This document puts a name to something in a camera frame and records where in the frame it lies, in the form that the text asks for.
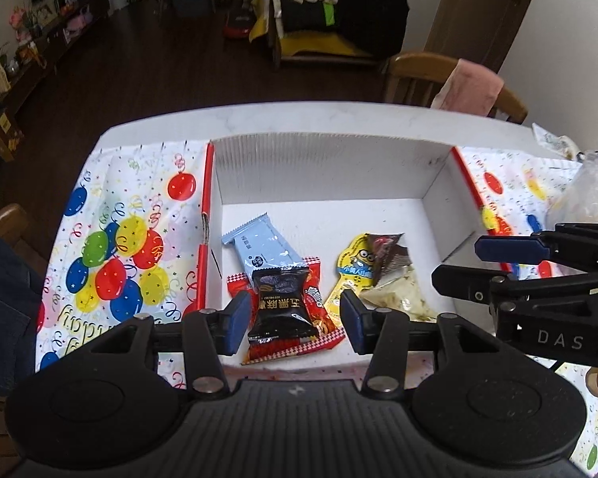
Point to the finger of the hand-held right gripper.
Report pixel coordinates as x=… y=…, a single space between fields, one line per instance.
x=508 y=249
x=463 y=281

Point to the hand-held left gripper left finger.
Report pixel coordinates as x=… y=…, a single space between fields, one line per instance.
x=239 y=318

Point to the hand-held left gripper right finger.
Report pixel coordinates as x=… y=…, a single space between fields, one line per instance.
x=354 y=318

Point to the red snack packet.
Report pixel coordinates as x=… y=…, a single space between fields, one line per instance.
x=238 y=293

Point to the black snack packet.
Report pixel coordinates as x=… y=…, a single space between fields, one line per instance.
x=279 y=308

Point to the cream snack packet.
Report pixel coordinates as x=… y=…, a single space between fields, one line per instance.
x=398 y=294

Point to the yellow cartoon snack packet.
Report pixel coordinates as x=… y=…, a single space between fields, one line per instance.
x=354 y=264

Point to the dark triangular snack packet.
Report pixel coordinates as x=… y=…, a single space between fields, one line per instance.
x=391 y=254

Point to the light blue snack packet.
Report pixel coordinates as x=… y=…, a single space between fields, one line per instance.
x=264 y=246

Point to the red cardboard box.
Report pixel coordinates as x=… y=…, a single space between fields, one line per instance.
x=329 y=179

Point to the clear plastic food bag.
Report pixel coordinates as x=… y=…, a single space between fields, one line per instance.
x=588 y=194

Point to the small clear wrapper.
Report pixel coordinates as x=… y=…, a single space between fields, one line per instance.
x=553 y=142

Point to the balloon print tablecloth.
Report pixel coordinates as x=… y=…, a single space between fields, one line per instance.
x=129 y=239

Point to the pink cloth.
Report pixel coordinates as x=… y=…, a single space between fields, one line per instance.
x=471 y=89

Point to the wooden chair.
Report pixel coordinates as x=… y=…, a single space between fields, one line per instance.
x=10 y=219
x=413 y=74

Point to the blue denim jacket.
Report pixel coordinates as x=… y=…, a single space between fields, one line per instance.
x=5 y=308

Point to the wooden door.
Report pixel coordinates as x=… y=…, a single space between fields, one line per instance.
x=478 y=10

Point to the black jacket pile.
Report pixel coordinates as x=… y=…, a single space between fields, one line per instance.
x=369 y=15

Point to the wooden bench yellow cushion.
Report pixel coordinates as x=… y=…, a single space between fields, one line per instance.
x=319 y=47

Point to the red toy car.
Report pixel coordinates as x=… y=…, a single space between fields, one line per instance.
x=238 y=24

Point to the brown cardboard box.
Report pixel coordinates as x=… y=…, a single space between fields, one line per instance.
x=4 y=134

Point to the dark wooden tv cabinet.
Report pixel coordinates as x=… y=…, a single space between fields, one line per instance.
x=45 y=62

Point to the pink flower bouquet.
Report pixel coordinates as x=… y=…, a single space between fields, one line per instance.
x=21 y=19

